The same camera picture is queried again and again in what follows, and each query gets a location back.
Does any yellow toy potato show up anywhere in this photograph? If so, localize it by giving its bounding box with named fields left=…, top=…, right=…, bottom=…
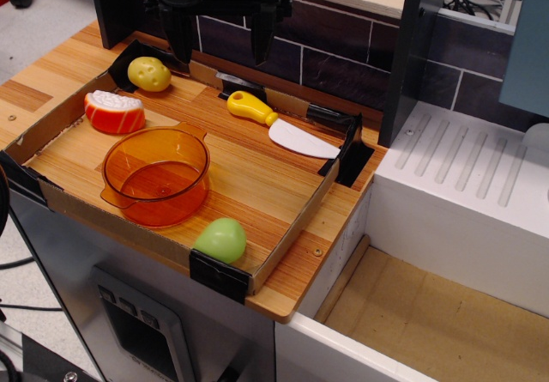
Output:
left=127, top=56, right=172, bottom=92

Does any cardboard fence with black tape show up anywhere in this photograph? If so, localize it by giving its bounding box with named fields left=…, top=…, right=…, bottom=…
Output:
left=1, top=39, right=381, bottom=316

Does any orange transparent plastic pot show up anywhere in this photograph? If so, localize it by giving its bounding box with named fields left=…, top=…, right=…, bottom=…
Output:
left=100, top=122, right=210, bottom=228

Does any toy salmon sushi piece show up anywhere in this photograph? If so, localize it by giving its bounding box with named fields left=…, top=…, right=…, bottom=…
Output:
left=84, top=90, right=145, bottom=134

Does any green toy pear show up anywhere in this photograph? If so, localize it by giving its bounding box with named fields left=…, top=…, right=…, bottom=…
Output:
left=193, top=218, right=247, bottom=264

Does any silver toy oven front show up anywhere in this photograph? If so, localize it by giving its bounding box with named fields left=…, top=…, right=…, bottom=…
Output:
left=10, top=188, right=276, bottom=381

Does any teal plastic bin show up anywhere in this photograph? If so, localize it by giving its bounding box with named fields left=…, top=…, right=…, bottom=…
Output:
left=499, top=0, right=548, bottom=117

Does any white toy sink unit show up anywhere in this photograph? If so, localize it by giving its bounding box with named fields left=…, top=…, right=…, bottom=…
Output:
left=275, top=104, right=548, bottom=381

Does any yellow handled toy knife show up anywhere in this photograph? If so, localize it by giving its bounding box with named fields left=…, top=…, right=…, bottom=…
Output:
left=226, top=91, right=341, bottom=160

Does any dark grey vertical post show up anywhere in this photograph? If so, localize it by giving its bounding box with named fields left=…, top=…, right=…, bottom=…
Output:
left=378, top=0, right=443, bottom=148

